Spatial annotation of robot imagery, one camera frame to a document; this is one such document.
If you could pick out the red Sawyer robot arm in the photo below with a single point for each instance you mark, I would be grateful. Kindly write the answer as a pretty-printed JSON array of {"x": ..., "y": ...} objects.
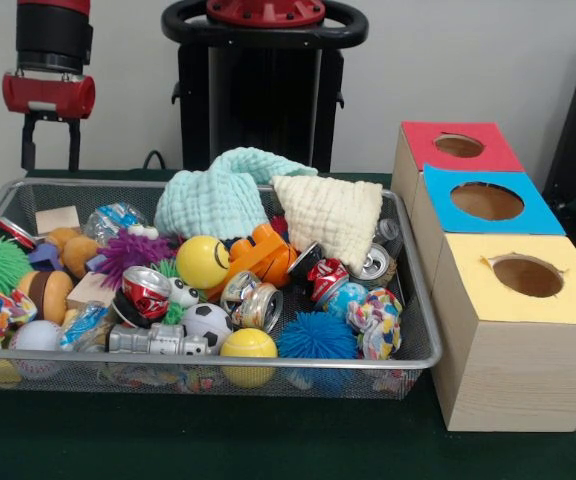
[{"x": 53, "y": 30}]

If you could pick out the dark green tablecloth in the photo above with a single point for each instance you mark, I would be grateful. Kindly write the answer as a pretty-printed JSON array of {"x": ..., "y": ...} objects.
[{"x": 168, "y": 440}]

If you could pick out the clear mesh bin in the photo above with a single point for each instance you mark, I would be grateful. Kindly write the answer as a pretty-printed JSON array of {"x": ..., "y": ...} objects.
[{"x": 413, "y": 330}]

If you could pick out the blue spiky rubber ball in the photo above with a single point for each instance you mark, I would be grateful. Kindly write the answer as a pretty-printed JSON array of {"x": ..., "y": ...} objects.
[{"x": 316, "y": 338}]

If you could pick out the orange toy croissant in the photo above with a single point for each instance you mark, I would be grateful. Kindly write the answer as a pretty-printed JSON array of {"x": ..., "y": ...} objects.
[{"x": 80, "y": 255}]

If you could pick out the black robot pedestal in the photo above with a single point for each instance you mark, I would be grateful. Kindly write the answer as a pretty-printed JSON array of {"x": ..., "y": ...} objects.
[{"x": 258, "y": 100}]

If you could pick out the mint green waffle cloth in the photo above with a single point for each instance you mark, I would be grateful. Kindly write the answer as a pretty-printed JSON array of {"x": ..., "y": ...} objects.
[{"x": 218, "y": 195}]

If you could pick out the cream yellow waffle cloth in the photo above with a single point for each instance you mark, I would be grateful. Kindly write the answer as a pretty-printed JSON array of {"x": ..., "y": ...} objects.
[{"x": 333, "y": 215}]

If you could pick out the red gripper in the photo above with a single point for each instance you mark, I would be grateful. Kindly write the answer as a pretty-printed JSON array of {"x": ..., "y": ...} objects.
[{"x": 48, "y": 95}]

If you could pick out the purple spiky monster toy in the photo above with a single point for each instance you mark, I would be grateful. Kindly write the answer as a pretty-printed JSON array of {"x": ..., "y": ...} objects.
[{"x": 133, "y": 255}]

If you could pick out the small soccer ball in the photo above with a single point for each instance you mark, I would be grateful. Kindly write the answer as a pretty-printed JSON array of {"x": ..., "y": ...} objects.
[{"x": 208, "y": 325}]

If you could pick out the yellow smiley ball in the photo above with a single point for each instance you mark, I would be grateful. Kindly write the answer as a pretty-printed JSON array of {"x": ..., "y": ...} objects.
[{"x": 203, "y": 262}]

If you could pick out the wooden box with three holes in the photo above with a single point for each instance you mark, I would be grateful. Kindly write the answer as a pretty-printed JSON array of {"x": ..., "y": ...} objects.
[{"x": 518, "y": 370}]

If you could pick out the orange plastic toy block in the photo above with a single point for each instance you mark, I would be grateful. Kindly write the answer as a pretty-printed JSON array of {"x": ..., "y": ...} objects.
[{"x": 263, "y": 255}]

